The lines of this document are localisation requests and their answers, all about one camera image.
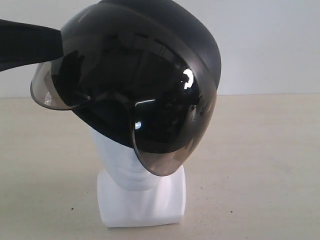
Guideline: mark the black helmet with tinted visor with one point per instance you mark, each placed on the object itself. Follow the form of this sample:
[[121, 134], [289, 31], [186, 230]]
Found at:
[[143, 73]]

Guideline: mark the white mannequin head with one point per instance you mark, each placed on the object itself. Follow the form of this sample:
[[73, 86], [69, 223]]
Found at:
[[130, 196]]

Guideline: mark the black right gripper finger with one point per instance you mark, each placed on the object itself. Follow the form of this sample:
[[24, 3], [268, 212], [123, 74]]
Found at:
[[24, 44]]

